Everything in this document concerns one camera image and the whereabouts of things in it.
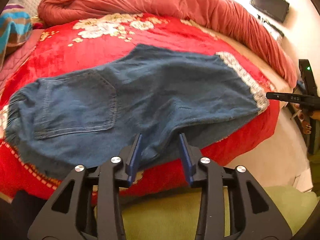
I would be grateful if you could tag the black wall television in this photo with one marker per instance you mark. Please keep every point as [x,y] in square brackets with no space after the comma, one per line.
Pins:
[275,9]

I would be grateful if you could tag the cream bed sheet mattress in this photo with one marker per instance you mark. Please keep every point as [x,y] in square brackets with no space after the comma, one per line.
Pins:
[270,145]

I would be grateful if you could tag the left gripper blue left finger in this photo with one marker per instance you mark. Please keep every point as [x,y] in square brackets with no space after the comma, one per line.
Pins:
[133,159]

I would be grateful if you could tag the green fleece jacket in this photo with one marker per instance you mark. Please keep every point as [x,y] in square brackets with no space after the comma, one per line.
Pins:
[223,203]

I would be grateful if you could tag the striped blue brown towel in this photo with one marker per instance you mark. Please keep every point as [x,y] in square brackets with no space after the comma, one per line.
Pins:
[16,28]

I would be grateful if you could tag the pink quilted pillow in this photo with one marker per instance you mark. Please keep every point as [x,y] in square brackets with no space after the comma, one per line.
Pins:
[17,58]

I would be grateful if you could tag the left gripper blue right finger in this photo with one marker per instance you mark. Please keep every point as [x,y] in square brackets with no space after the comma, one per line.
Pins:
[186,157]

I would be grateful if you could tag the rust red rolled duvet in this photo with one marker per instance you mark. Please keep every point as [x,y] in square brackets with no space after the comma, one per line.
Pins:
[224,16]

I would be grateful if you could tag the red floral blanket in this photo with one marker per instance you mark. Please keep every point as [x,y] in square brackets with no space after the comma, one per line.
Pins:
[89,43]

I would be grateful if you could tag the person's right hand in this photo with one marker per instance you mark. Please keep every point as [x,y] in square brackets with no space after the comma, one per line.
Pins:
[305,117]

